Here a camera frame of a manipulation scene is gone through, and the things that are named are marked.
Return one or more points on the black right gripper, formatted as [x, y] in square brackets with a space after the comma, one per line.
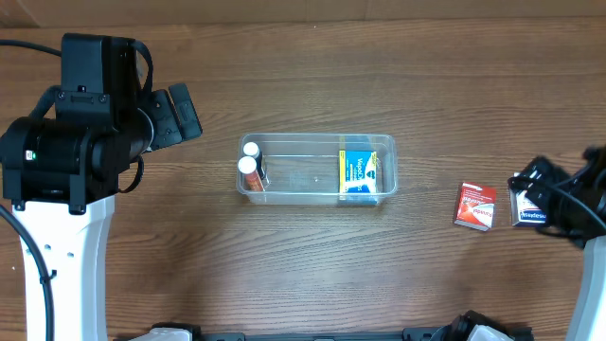
[537, 175]

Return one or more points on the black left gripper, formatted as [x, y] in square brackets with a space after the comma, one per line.
[167, 118]

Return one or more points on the white blue plaster box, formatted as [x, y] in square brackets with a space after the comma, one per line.
[524, 213]

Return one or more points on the red white medicine box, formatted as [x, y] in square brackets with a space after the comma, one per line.
[475, 206]

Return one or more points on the black tube white cap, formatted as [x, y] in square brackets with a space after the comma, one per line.
[252, 149]

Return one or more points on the orange tube white cap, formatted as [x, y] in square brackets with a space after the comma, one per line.
[247, 166]

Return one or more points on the clear plastic container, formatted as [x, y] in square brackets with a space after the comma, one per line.
[303, 168]

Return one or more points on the blue yellow medicine box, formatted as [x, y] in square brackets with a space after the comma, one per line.
[357, 171]

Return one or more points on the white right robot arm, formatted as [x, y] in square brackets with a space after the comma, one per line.
[574, 208]

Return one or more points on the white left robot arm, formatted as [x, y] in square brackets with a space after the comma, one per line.
[60, 169]

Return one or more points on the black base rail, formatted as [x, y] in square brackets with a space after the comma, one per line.
[407, 334]

